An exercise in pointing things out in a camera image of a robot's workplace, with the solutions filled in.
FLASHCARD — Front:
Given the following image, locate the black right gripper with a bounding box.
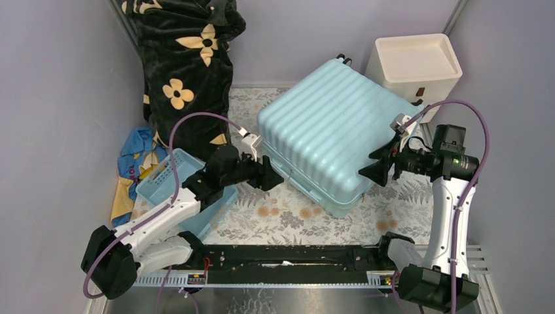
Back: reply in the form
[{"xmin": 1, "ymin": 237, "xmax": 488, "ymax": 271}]
[{"xmin": 358, "ymin": 132, "xmax": 431, "ymax": 187}]

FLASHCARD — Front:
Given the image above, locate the light blue ribbed suitcase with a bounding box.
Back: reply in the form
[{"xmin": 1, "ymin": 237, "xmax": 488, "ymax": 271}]
[{"xmin": 257, "ymin": 55, "xmax": 421, "ymax": 218}]

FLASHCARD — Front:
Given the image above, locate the black floral plush blanket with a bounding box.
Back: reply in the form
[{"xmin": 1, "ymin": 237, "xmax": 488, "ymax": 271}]
[{"xmin": 120, "ymin": 0, "xmax": 246, "ymax": 160}]

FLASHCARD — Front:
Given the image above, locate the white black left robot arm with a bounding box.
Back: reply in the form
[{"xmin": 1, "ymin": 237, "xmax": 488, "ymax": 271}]
[{"xmin": 81, "ymin": 145, "xmax": 284, "ymax": 300}]

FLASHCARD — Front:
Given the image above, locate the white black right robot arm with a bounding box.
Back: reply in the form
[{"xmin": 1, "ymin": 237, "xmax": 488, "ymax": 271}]
[{"xmin": 358, "ymin": 124, "xmax": 479, "ymax": 313}]

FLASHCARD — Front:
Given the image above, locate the floral patterned floor mat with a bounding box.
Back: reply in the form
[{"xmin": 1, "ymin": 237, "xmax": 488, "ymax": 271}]
[{"xmin": 126, "ymin": 88, "xmax": 435, "ymax": 246}]

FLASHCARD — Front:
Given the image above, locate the white three-drawer storage cabinet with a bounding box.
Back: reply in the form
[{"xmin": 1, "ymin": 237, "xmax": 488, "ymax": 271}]
[{"xmin": 365, "ymin": 33, "xmax": 463, "ymax": 106}]

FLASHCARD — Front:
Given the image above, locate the light blue perforated plastic basket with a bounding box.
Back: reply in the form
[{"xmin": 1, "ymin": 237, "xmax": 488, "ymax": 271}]
[{"xmin": 132, "ymin": 148, "xmax": 239, "ymax": 240}]

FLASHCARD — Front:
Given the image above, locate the blue yellow cloth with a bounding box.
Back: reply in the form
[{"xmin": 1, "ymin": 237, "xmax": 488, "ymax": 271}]
[{"xmin": 110, "ymin": 126, "xmax": 168, "ymax": 227}]

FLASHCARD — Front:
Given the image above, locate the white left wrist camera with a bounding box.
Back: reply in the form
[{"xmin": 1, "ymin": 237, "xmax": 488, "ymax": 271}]
[{"xmin": 238, "ymin": 128, "xmax": 263, "ymax": 162}]

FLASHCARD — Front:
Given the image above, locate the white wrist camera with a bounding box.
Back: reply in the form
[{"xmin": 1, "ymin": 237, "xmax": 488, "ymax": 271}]
[
  {"xmin": 238, "ymin": 128, "xmax": 263, "ymax": 162},
  {"xmin": 390, "ymin": 113, "xmax": 416, "ymax": 152}
]

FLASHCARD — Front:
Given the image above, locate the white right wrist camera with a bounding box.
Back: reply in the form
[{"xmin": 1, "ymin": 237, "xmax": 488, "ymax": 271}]
[{"xmin": 390, "ymin": 113, "xmax": 416, "ymax": 152}]

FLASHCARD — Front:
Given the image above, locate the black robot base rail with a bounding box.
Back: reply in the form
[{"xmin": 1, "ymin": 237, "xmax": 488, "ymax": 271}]
[{"xmin": 135, "ymin": 232, "xmax": 424, "ymax": 290}]

